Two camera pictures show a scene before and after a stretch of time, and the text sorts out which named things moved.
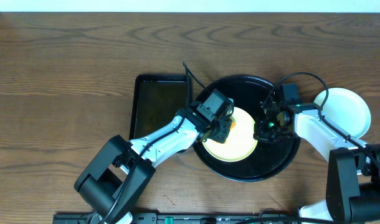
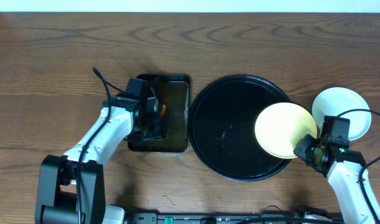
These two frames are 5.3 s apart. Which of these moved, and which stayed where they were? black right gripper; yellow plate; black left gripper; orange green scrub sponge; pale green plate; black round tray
Moved: yellow plate; orange green scrub sponge; black right gripper; black left gripper
Stayed: black round tray; pale green plate
